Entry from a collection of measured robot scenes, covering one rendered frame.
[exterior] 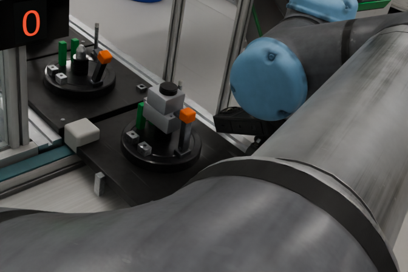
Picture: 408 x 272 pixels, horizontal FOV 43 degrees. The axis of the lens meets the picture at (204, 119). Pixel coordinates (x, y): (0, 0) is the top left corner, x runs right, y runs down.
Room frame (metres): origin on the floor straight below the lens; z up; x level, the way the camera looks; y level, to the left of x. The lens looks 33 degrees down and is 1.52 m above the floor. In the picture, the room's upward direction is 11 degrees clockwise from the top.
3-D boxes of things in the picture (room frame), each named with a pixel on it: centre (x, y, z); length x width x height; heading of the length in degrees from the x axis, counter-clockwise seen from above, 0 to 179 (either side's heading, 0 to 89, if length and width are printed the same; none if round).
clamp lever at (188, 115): (0.70, 0.03, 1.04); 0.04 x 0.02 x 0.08; 50
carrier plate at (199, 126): (0.73, 0.06, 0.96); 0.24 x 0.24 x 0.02; 50
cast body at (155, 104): (0.73, 0.07, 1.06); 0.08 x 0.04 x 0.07; 51
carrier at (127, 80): (0.89, 0.26, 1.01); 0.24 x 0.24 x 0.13; 50
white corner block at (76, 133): (0.71, 0.20, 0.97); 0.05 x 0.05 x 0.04; 50
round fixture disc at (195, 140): (0.73, 0.06, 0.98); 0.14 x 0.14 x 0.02
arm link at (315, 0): (0.56, -0.10, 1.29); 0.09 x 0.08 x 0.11; 157
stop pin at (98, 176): (0.63, 0.15, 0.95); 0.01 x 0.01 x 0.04; 50
